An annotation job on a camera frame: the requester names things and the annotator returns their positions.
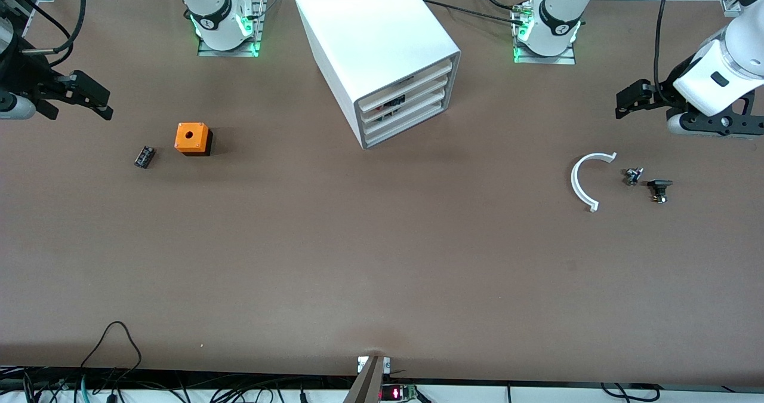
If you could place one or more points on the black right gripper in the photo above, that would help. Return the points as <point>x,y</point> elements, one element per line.
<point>28,78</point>

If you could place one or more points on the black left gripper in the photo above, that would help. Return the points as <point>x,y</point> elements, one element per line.
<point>661,98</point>

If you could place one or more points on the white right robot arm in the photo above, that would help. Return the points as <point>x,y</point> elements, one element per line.
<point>215,21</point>

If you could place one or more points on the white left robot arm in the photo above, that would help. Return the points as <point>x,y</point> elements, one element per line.
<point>558,15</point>

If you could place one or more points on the orange button box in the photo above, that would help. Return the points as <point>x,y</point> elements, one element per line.
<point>190,137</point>

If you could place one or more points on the small black terminal block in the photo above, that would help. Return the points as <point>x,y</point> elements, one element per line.
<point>144,157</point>

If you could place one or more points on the small grey metal part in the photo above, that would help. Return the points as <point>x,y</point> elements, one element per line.
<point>633,176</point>

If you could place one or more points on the small black contact part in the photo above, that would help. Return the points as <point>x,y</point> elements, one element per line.
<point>659,185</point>

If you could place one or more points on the white curved plastic arc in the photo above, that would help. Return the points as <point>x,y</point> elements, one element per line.
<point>574,181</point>

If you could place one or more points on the black red electronic component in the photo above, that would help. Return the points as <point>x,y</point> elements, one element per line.
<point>395,100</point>

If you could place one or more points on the red display module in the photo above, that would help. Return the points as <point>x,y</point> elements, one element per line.
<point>394,393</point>

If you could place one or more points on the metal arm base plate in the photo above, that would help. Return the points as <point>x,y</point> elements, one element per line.
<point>227,53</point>
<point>561,60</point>

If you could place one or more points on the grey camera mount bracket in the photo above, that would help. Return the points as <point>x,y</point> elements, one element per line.
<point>367,385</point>

